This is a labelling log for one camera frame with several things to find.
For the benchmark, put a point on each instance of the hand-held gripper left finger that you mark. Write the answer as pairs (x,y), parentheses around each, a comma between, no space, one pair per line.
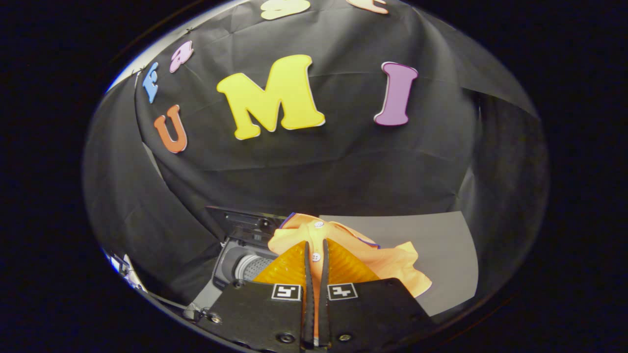
(308,314)

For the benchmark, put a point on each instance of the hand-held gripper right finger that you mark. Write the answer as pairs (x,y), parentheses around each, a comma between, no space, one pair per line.
(324,314)

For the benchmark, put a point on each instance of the yellow polo shirt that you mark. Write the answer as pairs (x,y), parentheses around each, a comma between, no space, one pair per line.
(387,264)

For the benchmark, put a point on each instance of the grey washing machine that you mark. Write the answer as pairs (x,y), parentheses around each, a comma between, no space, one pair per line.
(230,264)

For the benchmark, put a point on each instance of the beige cabinet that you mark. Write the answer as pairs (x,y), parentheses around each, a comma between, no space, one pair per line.
(441,255)

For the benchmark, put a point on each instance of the black backdrop cloth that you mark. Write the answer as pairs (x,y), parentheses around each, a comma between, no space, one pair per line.
(319,171)

